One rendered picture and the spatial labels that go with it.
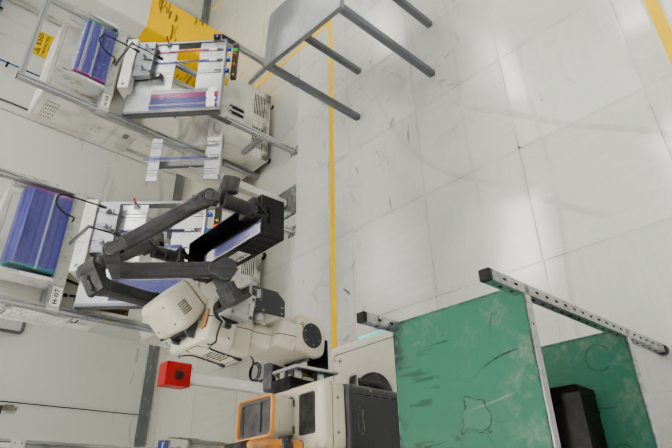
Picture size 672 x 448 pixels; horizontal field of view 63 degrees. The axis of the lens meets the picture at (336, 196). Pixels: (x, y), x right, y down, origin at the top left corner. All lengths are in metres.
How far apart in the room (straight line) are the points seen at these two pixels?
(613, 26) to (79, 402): 4.51
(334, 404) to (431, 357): 0.65
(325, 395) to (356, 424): 0.17
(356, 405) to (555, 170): 1.38
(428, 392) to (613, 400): 0.65
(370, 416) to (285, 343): 0.43
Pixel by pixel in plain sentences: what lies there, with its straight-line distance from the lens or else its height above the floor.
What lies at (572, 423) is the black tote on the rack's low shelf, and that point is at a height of 0.36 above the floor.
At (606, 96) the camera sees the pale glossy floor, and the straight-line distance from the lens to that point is 2.76.
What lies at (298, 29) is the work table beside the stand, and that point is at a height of 0.80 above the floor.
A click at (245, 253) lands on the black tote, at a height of 1.06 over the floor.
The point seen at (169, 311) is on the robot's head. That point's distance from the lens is 2.05.
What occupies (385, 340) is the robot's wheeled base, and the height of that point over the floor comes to 0.28.
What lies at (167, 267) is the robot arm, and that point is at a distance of 1.98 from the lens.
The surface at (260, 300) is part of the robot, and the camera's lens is 2.21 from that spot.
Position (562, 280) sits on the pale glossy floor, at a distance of 2.52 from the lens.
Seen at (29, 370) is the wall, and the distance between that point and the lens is 5.00.
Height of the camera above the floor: 2.18
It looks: 36 degrees down
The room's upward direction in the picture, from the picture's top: 66 degrees counter-clockwise
